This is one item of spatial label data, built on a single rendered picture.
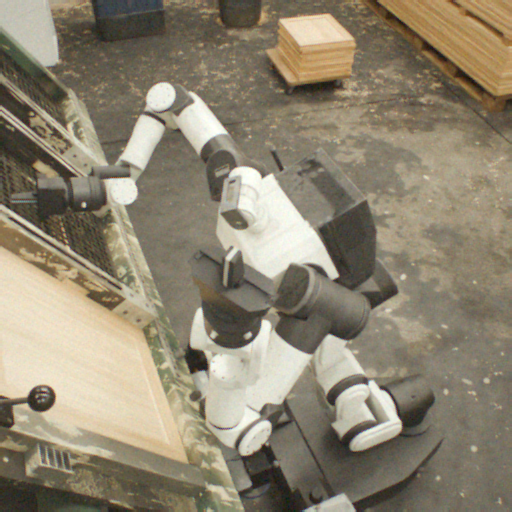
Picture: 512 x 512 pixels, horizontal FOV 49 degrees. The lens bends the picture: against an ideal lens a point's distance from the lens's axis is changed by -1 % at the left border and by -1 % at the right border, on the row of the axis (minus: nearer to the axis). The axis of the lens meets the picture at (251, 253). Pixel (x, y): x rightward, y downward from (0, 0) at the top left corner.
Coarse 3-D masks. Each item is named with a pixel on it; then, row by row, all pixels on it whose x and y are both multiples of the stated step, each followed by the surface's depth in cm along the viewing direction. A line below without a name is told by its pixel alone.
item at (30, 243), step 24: (0, 216) 115; (0, 240) 118; (24, 240) 120; (48, 240) 127; (48, 264) 127; (72, 264) 130; (96, 288) 137; (120, 288) 146; (120, 312) 146; (144, 312) 149
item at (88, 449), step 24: (24, 408) 88; (0, 432) 82; (24, 432) 84; (48, 432) 89; (72, 432) 94; (96, 432) 100; (72, 456) 93; (96, 456) 96; (120, 456) 101; (144, 456) 108; (144, 480) 108; (168, 480) 112; (192, 480) 118
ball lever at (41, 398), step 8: (32, 392) 75; (40, 392) 75; (48, 392) 75; (0, 400) 80; (8, 400) 79; (16, 400) 78; (24, 400) 77; (32, 400) 74; (40, 400) 74; (48, 400) 75; (0, 408) 81; (32, 408) 75; (40, 408) 74; (48, 408) 75
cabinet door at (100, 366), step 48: (0, 288) 109; (48, 288) 124; (0, 336) 98; (48, 336) 112; (96, 336) 129; (144, 336) 151; (0, 384) 90; (48, 384) 101; (96, 384) 115; (144, 384) 134; (144, 432) 119
